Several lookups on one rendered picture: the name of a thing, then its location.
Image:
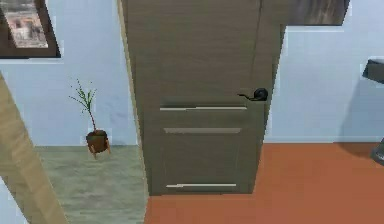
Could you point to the grey-brown room door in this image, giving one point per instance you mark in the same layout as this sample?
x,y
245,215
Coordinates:
x,y
200,66

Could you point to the house plant in brown pot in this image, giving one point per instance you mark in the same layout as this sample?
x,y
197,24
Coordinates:
x,y
96,140

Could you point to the dark framed wall picture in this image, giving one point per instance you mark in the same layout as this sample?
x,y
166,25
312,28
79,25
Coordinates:
x,y
26,26

